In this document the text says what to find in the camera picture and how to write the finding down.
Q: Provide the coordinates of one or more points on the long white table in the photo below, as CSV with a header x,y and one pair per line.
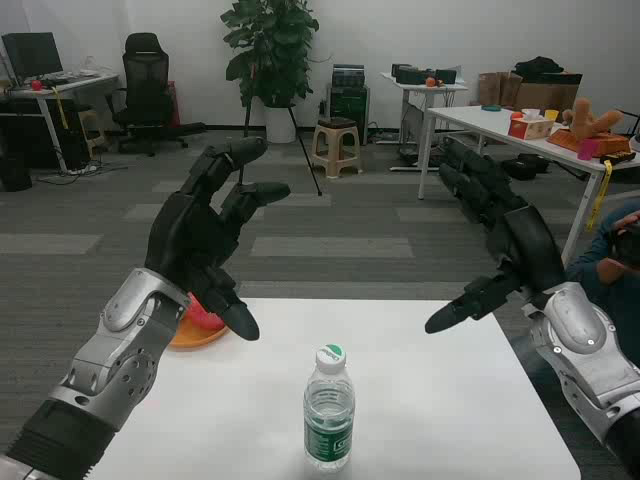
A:
x,y
475,117

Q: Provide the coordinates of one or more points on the orange plate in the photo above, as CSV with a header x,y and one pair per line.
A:
x,y
195,341

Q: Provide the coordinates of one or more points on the black tripod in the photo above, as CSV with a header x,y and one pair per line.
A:
x,y
304,150

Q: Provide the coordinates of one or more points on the orange fruit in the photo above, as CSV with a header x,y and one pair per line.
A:
x,y
430,81

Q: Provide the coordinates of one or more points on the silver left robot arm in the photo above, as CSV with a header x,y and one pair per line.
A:
x,y
115,350

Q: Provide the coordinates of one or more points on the light wooden stool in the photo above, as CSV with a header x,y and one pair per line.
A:
x,y
92,117

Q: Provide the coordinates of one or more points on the white rounded device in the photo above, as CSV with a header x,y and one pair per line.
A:
x,y
635,142

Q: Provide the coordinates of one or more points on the red fruit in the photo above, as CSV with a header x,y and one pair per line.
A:
x,y
200,317

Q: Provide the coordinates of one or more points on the white bowl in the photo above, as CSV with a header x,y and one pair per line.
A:
x,y
530,113

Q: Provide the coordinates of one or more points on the black office chair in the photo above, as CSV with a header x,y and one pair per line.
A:
x,y
145,75

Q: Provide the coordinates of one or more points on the orange plush toy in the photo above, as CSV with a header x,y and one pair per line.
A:
x,y
585,120

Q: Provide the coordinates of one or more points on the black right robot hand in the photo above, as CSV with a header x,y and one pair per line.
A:
x,y
525,240

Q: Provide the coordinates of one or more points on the black carrying case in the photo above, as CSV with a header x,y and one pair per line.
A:
x,y
525,167

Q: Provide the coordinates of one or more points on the pink cup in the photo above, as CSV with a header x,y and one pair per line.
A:
x,y
587,150

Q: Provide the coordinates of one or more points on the person in blue sweater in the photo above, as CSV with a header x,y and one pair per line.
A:
x,y
582,262

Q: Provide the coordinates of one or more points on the small white desk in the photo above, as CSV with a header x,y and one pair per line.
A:
x,y
415,85

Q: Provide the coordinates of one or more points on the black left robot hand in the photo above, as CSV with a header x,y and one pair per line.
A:
x,y
185,235

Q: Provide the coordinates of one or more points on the green potted plant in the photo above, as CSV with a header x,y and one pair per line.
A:
x,y
272,50

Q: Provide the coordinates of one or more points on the orange tray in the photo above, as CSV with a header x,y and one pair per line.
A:
x,y
610,145

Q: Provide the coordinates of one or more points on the teal lid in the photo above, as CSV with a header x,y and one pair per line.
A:
x,y
491,107

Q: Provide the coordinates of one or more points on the red board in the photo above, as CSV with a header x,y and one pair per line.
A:
x,y
173,105

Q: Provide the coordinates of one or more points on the clear water bottle green label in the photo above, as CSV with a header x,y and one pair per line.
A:
x,y
327,410

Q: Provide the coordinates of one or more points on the white office desk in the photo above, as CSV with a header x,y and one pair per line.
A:
x,y
75,86

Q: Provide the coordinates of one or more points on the black equipment box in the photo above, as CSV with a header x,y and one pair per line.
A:
x,y
407,74

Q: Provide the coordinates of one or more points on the red tissue box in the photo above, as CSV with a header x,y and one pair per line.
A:
x,y
530,129

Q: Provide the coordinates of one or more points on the brown cardboard box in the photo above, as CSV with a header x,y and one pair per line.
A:
x,y
545,97

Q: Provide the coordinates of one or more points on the beige plastic stool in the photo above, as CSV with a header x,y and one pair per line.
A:
x,y
336,135

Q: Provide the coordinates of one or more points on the white power strip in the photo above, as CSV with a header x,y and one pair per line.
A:
x,y
82,170

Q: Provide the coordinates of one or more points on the yellow cup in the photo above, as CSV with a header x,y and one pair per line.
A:
x,y
551,114

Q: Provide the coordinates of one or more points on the black computer monitor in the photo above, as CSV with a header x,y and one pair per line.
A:
x,y
32,52

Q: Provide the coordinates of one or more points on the black photo camera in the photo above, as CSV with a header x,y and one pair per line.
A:
x,y
630,245

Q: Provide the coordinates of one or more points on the brown paper bag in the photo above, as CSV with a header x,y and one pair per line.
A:
x,y
511,89
490,89

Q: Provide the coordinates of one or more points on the yellow tape measure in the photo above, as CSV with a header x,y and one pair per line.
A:
x,y
620,159

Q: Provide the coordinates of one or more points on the black clothing pile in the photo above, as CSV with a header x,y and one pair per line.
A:
x,y
539,66

